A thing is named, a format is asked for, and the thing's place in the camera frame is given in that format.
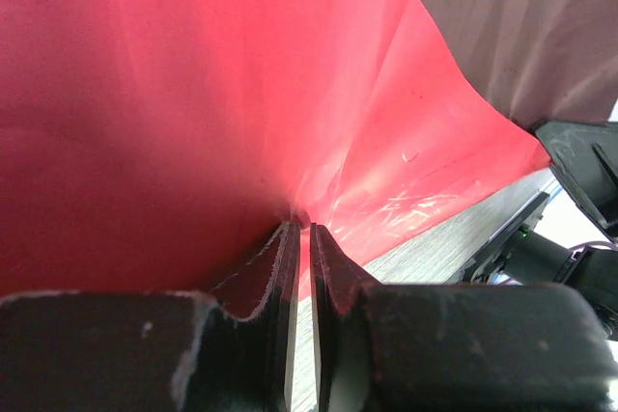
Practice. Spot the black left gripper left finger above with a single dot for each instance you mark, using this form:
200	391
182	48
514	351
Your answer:
231	349

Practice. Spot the dark red wrapping paper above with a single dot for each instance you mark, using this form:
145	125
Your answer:
147	144

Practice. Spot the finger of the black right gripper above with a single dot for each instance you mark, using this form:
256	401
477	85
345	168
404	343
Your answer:
583	158

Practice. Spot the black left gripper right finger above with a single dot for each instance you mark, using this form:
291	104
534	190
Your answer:
383	347

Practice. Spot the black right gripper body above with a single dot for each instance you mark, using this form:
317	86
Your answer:
529	258

